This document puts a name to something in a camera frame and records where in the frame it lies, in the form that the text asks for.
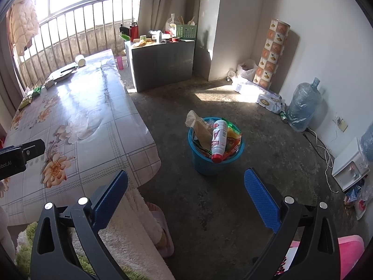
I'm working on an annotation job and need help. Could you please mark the cardboard box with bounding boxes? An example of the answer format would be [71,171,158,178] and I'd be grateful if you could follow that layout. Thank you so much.
[44,64,79,89]

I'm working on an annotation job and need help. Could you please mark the white bottle with red cap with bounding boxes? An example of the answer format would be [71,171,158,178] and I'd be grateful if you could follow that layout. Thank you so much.
[210,118,228,164]

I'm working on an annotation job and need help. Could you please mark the blue plastic basket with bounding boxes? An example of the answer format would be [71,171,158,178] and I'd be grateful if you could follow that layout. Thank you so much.
[188,117,245,176]

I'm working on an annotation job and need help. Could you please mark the grey cabinet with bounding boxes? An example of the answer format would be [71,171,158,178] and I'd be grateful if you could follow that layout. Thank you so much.
[125,39,195,92]

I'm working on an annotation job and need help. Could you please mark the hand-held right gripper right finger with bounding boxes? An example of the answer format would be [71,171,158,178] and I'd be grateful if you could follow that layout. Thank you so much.
[241,168,342,280]

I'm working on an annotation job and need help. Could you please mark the clear bag with packets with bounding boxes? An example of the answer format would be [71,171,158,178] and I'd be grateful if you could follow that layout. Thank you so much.
[344,181,373,221]

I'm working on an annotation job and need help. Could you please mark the pink slippers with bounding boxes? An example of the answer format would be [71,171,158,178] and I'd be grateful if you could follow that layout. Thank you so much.
[147,203,175,259]

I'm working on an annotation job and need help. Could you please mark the green perforated basket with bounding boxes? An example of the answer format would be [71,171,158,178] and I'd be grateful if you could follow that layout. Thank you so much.
[176,23,198,40]

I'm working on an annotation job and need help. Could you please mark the white fluffy blanket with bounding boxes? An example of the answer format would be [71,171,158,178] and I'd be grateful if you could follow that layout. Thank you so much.
[17,187,175,280]

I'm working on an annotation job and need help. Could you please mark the green fuzzy cloth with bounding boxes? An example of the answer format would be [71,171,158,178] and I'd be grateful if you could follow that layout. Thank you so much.
[14,222,152,280]

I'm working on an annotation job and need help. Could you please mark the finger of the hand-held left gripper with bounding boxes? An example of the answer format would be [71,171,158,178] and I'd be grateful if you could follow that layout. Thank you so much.
[21,139,46,161]

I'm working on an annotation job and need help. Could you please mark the large clear water jug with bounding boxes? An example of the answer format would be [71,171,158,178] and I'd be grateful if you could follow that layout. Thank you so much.
[287,77,323,132]
[360,128,373,164]

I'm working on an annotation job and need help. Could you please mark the white plastic bag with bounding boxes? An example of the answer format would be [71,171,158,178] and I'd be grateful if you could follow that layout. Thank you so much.
[236,59,258,81]
[166,14,178,34]

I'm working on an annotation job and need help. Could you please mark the wall socket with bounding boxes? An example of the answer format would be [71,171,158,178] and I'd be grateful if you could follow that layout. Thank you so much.
[332,116,349,132]

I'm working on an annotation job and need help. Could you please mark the patterned vinyl roll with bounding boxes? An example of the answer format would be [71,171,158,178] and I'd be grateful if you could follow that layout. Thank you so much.
[252,19,291,89]

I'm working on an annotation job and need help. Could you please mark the metal balcony railing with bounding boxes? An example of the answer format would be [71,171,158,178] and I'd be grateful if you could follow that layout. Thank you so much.
[12,0,135,89]

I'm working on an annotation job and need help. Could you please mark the brown paper bag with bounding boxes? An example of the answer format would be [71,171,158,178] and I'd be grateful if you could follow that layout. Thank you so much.
[186,110,214,151]

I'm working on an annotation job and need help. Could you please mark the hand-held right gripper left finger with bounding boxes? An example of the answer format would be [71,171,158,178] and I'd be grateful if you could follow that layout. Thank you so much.
[29,169,129,280]

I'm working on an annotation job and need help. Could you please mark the pink cushion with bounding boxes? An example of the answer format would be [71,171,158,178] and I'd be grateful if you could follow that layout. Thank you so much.
[275,235,365,280]

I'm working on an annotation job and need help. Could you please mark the grey curtain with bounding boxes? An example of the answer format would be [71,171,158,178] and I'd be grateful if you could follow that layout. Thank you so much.
[137,0,204,65]
[0,49,25,114]

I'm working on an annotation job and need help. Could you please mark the red rice cracker bag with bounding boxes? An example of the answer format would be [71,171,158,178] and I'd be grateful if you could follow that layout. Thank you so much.
[226,131,243,156]

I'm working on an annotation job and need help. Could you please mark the beige quilted jacket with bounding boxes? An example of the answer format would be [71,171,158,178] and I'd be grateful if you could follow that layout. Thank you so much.
[6,0,40,56]

